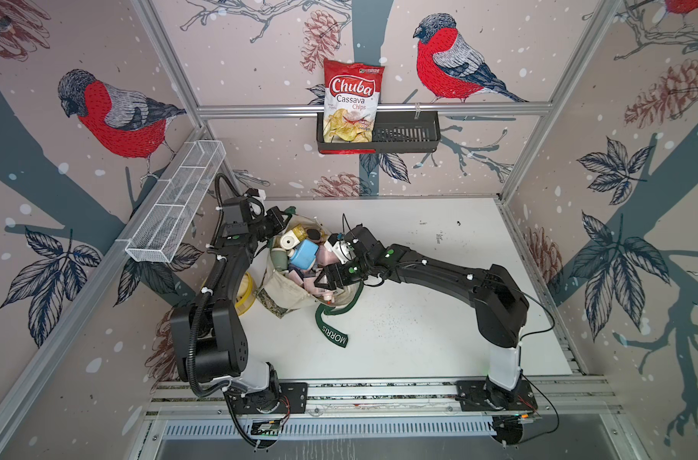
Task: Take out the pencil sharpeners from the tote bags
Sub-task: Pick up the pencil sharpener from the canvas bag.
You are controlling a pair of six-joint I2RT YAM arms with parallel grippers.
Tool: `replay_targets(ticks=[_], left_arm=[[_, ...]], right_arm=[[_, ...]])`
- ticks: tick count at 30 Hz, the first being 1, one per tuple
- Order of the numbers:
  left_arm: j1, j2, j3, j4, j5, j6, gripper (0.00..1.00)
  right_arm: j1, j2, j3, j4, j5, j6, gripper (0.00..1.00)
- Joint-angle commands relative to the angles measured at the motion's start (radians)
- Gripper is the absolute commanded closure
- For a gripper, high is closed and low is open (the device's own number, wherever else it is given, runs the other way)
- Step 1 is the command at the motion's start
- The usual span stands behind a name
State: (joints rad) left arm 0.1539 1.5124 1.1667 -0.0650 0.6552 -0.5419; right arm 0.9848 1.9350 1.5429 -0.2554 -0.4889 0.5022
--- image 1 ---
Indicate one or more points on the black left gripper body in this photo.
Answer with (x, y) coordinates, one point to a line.
(267, 226)

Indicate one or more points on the cream pencil sharpener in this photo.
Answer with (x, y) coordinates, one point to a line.
(289, 241)

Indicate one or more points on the red Chuba cassava chips bag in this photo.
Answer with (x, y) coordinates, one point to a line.
(352, 97)

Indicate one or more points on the green pencil sharpener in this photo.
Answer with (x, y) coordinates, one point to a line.
(280, 259)

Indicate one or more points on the yellow bowl with buns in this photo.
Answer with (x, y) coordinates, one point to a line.
(245, 295)

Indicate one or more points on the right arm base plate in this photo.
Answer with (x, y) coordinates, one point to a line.
(481, 395)

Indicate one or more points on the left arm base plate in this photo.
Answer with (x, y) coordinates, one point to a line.
(289, 398)

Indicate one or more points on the cream green-handled tote bag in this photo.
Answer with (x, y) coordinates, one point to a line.
(288, 290)

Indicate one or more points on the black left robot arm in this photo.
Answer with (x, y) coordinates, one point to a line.
(210, 343)

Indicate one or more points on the black wire wall basket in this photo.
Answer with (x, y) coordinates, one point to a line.
(394, 132)

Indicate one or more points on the white wire mesh shelf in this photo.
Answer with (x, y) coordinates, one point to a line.
(164, 227)

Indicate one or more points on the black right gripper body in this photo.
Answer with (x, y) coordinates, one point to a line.
(349, 272)

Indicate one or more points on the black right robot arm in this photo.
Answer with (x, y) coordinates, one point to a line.
(500, 307)

